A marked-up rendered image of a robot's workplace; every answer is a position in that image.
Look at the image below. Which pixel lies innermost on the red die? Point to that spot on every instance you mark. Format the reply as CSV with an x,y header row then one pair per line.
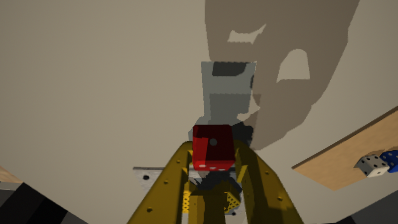
x,y
213,148

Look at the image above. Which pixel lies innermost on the white die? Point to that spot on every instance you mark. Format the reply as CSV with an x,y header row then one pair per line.
x,y
372,166

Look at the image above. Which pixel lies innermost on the tan flat mat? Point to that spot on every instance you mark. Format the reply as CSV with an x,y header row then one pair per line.
x,y
335,166

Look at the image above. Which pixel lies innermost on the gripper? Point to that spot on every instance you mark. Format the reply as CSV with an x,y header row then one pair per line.
x,y
266,200

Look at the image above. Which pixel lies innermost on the blue die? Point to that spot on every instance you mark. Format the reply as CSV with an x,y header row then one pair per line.
x,y
391,159

